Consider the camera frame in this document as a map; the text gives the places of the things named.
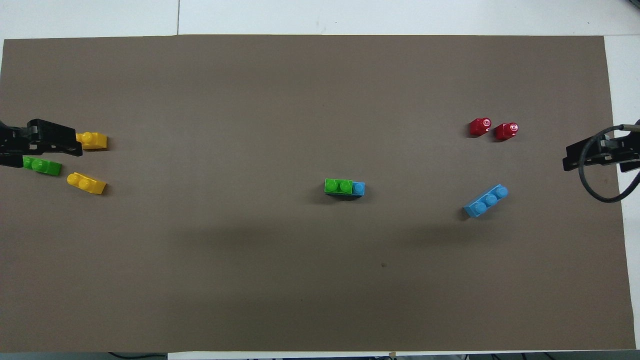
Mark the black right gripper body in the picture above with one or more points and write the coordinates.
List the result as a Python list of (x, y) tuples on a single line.
[(629, 150)]

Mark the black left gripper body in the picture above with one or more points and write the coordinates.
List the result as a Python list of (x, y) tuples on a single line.
[(14, 140)]

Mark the green two-stud block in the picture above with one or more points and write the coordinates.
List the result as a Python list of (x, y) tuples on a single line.
[(338, 186), (44, 165)]

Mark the yellow two-stud block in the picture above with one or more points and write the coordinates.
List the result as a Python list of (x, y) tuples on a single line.
[(86, 183), (94, 141)]

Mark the red single-stud block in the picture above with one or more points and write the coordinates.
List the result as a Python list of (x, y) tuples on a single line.
[(480, 126), (506, 131)]

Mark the blue three-stud block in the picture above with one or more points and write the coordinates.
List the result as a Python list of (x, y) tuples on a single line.
[(486, 201)]

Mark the brown table mat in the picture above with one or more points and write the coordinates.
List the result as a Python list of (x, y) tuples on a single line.
[(300, 125)]

